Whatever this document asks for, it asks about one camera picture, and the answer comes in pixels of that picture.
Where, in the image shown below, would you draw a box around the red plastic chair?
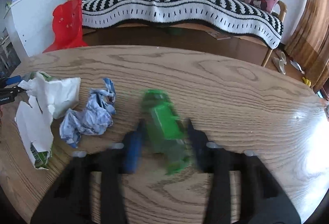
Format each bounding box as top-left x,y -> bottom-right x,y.
43,0 -> 88,53

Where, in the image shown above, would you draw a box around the black white striped sofa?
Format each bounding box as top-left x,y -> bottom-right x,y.
67,0 -> 287,67

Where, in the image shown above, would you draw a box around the yellow toy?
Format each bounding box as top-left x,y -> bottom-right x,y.
302,77 -> 312,87

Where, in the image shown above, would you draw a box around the white slippers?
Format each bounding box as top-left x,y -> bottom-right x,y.
272,50 -> 287,75

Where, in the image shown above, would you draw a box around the green box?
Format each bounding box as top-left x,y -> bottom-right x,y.
141,89 -> 191,175

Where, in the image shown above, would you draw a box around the white torn paper packaging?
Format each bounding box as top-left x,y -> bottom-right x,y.
15,71 -> 81,169

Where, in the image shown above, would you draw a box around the blue white paper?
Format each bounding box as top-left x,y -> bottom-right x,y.
59,78 -> 116,148

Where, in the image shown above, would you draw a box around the white cabinet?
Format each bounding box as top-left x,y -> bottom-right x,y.
4,0 -> 67,60

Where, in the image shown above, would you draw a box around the brown curtain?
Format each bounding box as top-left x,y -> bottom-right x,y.
284,0 -> 329,92

